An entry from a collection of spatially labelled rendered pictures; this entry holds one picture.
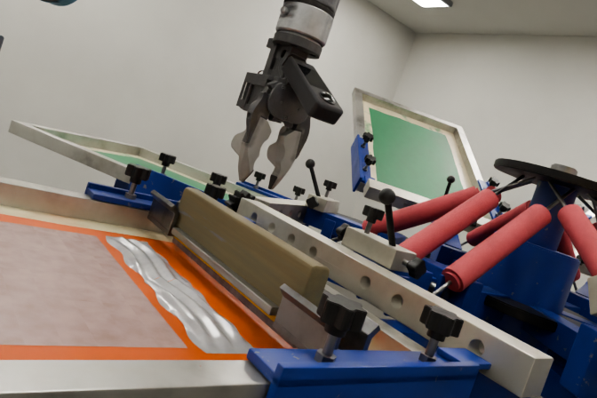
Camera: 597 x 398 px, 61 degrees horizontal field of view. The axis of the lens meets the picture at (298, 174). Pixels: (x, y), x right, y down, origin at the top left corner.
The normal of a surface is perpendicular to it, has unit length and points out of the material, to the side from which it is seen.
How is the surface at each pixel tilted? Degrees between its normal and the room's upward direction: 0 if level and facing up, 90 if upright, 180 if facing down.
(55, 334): 0
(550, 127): 90
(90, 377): 0
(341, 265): 90
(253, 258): 90
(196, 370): 0
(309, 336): 90
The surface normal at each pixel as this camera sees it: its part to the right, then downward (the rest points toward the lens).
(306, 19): 0.09, 0.07
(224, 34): 0.58, 0.23
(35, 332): 0.33, -0.94
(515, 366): -0.75, -0.23
